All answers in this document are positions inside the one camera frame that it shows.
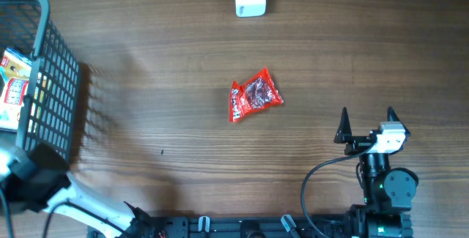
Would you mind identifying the red candy bag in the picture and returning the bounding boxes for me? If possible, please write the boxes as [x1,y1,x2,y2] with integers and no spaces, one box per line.
[229,68,284,122]

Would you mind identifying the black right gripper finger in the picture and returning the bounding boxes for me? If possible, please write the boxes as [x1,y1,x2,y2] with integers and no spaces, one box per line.
[333,107,352,144]
[387,106,410,135]

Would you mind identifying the grey plastic basket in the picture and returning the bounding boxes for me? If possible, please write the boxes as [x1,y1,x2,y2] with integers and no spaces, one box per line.
[1,0,81,160]

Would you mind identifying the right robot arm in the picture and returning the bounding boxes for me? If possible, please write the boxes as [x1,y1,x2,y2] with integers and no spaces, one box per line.
[334,108,418,238]

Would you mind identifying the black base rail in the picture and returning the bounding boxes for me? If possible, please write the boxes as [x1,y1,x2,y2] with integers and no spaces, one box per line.
[86,214,414,238]

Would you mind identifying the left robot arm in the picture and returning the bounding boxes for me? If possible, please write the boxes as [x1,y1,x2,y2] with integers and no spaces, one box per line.
[1,138,154,237]

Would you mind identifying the yellow snack bag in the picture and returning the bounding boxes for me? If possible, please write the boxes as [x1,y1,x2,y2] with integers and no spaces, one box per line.
[1,48,33,130]

